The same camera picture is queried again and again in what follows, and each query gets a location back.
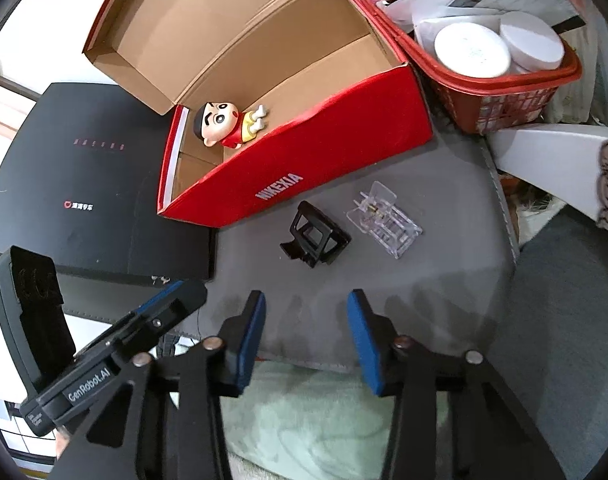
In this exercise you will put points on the black flat box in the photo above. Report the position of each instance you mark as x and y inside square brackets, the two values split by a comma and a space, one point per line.
[84, 160]

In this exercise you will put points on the cartoon boy figurine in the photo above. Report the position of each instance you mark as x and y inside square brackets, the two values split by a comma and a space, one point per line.
[216, 122]

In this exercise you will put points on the grey desk mat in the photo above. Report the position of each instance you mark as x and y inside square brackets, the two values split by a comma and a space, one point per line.
[434, 260]

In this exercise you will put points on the white round lidded container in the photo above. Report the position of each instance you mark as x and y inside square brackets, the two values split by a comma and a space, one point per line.
[531, 40]
[471, 50]

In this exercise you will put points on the patterned beige cloth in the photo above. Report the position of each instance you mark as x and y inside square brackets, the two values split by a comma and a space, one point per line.
[589, 75]

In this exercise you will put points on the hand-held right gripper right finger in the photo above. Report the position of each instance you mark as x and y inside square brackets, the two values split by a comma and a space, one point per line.
[366, 345]

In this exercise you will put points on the white board with cartoon sticker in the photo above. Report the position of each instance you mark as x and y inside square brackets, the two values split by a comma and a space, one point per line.
[544, 160]

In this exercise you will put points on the pale green towel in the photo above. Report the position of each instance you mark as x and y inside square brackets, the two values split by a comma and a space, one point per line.
[304, 420]

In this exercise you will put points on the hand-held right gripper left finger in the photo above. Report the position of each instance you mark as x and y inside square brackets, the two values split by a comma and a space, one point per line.
[249, 340]

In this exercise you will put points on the clear plastic clip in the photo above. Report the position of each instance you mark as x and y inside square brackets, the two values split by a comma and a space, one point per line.
[384, 225]

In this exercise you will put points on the red cardboard box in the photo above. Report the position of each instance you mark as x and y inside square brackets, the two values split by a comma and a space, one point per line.
[334, 135]

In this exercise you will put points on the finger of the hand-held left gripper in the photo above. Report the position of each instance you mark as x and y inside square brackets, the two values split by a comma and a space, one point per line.
[176, 305]

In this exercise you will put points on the black plastic folding stand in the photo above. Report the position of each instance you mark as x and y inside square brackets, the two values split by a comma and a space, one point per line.
[336, 240]

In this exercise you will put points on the white plastic bag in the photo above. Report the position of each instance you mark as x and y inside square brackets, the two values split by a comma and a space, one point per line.
[426, 7]

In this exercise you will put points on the red plastic basket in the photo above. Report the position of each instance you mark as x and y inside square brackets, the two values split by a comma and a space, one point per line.
[484, 105]

